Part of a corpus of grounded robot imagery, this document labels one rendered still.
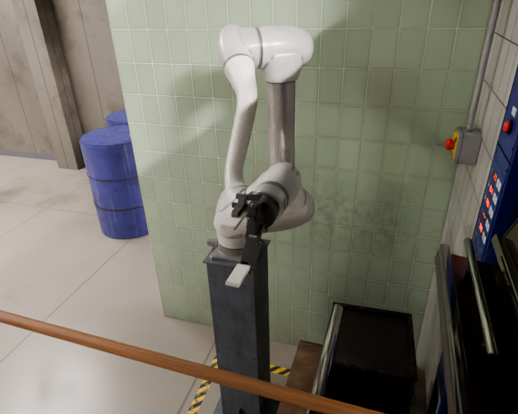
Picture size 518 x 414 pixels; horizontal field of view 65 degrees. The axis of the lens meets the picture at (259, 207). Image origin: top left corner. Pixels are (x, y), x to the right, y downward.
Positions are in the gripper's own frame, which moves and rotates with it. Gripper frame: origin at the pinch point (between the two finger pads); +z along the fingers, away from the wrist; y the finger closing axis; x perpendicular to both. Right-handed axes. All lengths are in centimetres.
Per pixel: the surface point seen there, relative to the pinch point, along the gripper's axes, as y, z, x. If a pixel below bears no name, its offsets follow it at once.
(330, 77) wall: -13, -115, 2
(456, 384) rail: 5.4, 13.9, -40.9
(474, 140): -1, -80, -51
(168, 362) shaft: 28.0, 7.1, 14.6
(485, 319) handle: 2.0, 2.2, -45.3
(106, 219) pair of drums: 129, -186, 205
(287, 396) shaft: 27.9, 7.2, -13.5
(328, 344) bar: 30.8, -11.7, -18.7
